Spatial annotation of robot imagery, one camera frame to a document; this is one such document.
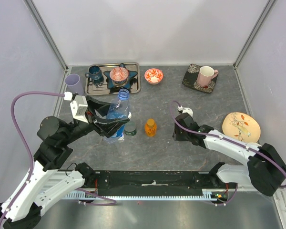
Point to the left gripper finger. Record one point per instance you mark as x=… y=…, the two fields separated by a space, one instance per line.
x=96 y=106
x=108 y=127

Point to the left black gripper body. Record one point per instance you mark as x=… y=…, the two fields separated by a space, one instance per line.
x=89 y=116

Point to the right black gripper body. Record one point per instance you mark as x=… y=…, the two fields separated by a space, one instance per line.
x=180 y=135

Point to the blue label water bottle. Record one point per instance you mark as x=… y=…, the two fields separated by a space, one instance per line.
x=120 y=108

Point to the orange juice bottle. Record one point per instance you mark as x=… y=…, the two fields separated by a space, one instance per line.
x=150 y=127

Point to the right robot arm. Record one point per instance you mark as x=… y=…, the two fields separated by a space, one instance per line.
x=260 y=167

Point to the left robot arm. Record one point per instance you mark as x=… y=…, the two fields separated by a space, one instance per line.
x=29 y=202

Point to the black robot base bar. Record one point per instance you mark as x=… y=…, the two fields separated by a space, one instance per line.
x=154 y=183

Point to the clear bottle blue-white cap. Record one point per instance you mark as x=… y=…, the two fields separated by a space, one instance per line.
x=121 y=138

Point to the green label clear bottle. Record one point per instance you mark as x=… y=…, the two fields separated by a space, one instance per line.
x=130 y=127

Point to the blue star-shaped dish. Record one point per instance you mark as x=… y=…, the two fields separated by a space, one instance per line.
x=111 y=84

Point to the metal tray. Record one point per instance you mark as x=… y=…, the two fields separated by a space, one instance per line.
x=134 y=83

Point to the red patterned bowl on star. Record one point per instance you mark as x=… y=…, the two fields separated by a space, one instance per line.
x=119 y=75

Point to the dark blue mug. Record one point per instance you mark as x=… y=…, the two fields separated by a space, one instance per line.
x=95 y=74

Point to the lilac plastic cup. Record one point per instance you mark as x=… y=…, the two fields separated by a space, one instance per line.
x=74 y=83

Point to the black floral square plate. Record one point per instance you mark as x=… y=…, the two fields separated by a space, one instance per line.
x=190 y=79

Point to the orange floral bowl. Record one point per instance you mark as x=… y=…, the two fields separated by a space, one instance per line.
x=153 y=76

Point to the beige bird plate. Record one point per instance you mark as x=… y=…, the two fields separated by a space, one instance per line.
x=241 y=127

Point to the pink white mug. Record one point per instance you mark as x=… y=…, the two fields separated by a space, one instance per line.
x=206 y=74

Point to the white bowl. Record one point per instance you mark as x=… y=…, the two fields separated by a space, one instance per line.
x=255 y=144

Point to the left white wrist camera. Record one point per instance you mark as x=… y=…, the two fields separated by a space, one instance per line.
x=79 y=107

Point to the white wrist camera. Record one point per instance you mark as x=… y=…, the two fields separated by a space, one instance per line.
x=183 y=110
x=79 y=107

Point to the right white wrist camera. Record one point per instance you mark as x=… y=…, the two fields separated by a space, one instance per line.
x=183 y=110

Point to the white slotted cable duct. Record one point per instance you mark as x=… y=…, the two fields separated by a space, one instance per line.
x=205 y=196

